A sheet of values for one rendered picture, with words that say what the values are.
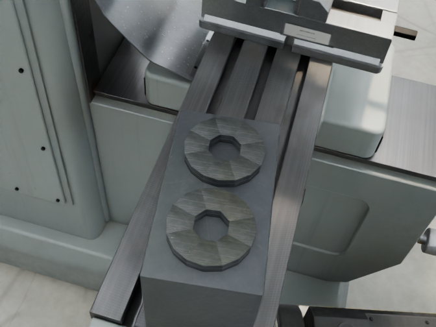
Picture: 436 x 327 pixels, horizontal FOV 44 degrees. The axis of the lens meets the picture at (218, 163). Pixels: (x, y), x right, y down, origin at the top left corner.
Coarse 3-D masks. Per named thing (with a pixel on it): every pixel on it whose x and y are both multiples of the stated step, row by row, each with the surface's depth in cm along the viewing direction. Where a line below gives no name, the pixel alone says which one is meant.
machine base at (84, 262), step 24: (0, 216) 159; (0, 240) 159; (24, 240) 157; (48, 240) 155; (72, 240) 155; (96, 240) 156; (120, 240) 156; (24, 264) 165; (48, 264) 159; (72, 264) 157; (96, 264) 155; (96, 288) 164; (288, 288) 151; (312, 288) 151; (336, 288) 151
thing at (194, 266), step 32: (192, 128) 61; (224, 128) 62; (256, 128) 64; (192, 160) 59; (224, 160) 59; (256, 160) 59; (160, 192) 58; (192, 192) 56; (224, 192) 56; (256, 192) 58; (160, 224) 55; (192, 224) 54; (224, 224) 56; (256, 224) 56; (160, 256) 53; (192, 256) 52; (224, 256) 52; (256, 256) 54; (160, 288) 53; (192, 288) 52; (224, 288) 52; (256, 288) 52; (160, 320) 60; (192, 320) 58; (224, 320) 57
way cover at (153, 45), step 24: (96, 0) 96; (120, 0) 102; (144, 0) 107; (168, 0) 112; (192, 0) 116; (120, 24) 100; (144, 24) 105; (168, 24) 110; (192, 24) 113; (144, 48) 103; (168, 48) 107; (192, 72) 106
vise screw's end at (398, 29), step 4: (396, 28) 98; (400, 28) 98; (404, 28) 98; (396, 32) 98; (400, 32) 98; (404, 32) 98; (408, 32) 97; (412, 32) 97; (416, 32) 97; (400, 36) 98; (404, 36) 98; (408, 36) 98; (412, 36) 98; (416, 36) 97
